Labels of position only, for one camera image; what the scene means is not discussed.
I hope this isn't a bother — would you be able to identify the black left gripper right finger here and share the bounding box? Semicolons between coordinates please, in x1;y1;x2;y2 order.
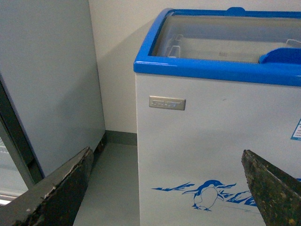
241;150;301;226

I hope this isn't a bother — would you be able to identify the glass sliding freezer lid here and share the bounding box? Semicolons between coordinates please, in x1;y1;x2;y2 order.
151;15;301;63

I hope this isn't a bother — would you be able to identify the rear blue lid handle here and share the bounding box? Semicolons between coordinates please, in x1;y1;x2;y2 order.
226;7;246;14

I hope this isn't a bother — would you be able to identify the white wire freezer basket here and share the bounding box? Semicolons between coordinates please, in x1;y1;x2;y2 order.
166;34;184;58

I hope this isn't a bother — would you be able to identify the silver brand badge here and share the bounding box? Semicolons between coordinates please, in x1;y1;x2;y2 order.
149;96;186;111

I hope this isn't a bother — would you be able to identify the blue lid handle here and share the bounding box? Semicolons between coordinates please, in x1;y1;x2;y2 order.
259;48;301;65
226;7;246;14

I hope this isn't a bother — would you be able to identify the blue energy label sticker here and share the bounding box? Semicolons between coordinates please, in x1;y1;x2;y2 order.
291;120;301;141

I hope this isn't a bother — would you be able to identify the white blue chest freezer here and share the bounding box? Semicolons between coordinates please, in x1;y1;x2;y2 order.
134;8;301;226

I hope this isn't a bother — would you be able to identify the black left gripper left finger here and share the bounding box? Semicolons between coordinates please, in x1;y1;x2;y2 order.
0;147;94;226

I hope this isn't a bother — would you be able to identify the white cabinet on left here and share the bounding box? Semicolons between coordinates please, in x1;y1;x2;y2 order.
0;0;105;176

